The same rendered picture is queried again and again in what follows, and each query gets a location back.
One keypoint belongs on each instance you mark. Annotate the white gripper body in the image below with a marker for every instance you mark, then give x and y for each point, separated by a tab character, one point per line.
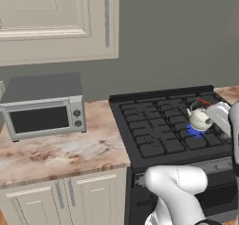
219	114

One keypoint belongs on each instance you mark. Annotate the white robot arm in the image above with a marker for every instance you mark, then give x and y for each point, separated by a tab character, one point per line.
177	188

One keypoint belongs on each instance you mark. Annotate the blue burner flame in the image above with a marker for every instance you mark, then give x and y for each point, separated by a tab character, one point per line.
193	131

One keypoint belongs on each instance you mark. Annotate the grey stove knob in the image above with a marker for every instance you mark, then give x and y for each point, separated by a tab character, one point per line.
219	165

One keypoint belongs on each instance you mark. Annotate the black stove with oven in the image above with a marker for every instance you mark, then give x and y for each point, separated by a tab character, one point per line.
155	126

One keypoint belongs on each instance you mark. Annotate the black oven door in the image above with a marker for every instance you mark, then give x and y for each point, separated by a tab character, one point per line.
217	200

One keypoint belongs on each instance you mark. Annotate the cream base cupboard door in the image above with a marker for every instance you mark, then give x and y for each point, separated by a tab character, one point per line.
31	207
99	197

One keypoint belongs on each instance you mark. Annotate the silver microwave oven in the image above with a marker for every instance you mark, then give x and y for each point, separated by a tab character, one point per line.
40	118

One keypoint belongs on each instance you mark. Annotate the cream wall cupboard door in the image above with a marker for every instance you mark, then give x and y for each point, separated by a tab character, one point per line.
56	23

